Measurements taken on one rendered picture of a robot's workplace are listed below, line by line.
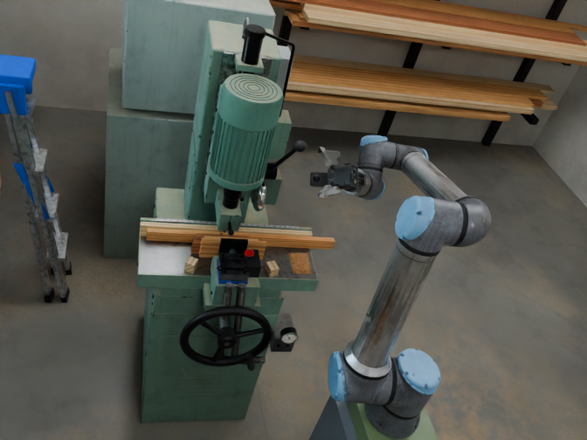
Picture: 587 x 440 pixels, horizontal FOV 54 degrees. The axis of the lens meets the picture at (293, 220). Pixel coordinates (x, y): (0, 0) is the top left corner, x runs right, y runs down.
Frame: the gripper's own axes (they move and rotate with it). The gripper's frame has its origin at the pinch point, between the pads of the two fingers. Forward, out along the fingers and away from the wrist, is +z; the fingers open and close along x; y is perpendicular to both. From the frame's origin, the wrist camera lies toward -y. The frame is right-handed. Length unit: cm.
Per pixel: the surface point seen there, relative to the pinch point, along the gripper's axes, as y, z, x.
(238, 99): -8.1, 28.4, -15.7
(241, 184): -19.0, 12.0, 4.4
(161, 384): -78, -17, 74
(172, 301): -51, 7, 41
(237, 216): -28.5, 1.7, 12.5
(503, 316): 6, -208, 51
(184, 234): -48, 5, 18
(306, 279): -15.4, -20.4, 32.6
